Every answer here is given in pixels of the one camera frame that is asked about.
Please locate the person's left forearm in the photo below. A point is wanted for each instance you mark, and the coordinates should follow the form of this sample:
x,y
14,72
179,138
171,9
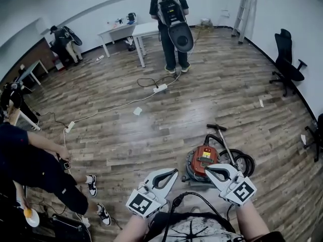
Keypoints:
x,y
131,229

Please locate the black kettle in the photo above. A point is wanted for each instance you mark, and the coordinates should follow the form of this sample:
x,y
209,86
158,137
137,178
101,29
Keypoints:
x,y
131,17

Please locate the white plate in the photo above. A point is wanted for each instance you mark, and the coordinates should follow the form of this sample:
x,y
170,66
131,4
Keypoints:
x,y
34,220

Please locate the black oval seat pad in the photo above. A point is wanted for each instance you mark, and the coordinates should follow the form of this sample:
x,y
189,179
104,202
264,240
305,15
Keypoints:
x,y
175,34

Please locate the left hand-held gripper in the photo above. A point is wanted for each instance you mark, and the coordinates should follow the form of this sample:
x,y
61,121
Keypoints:
x,y
141,204

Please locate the black office chair with headrest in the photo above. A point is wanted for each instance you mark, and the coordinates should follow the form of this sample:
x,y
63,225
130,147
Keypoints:
x,y
283,49

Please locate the white table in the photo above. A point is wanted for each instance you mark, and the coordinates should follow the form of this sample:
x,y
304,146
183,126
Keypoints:
x,y
32,68
121,28
146,29

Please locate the white paper scrap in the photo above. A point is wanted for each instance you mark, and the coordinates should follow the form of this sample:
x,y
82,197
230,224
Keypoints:
x,y
303,139
261,103
137,111

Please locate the black and white patterned t-shirt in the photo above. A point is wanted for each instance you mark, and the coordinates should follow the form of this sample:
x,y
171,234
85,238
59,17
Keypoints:
x,y
199,229

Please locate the white power strip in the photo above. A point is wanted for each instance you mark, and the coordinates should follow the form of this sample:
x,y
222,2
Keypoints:
x,y
160,88
70,127
100,58

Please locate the black mesh trolley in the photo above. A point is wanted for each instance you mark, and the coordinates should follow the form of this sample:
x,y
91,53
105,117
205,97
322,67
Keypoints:
x,y
68,227

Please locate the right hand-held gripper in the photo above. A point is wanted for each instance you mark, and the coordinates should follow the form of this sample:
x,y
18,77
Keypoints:
x,y
239,191

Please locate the red canister vacuum cleaner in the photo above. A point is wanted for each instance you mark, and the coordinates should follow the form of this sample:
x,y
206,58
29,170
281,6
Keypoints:
x,y
202,160

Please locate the person's right forearm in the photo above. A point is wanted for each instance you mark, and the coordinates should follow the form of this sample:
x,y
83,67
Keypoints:
x,y
248,223

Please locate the black waste bin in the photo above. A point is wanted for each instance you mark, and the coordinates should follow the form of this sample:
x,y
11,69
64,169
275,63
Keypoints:
x,y
131,45

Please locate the wooden table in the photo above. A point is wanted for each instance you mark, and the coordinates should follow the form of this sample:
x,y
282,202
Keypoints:
x,y
15,115

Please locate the metal stepladder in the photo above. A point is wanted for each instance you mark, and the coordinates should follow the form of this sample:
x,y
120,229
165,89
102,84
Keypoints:
x,y
239,11

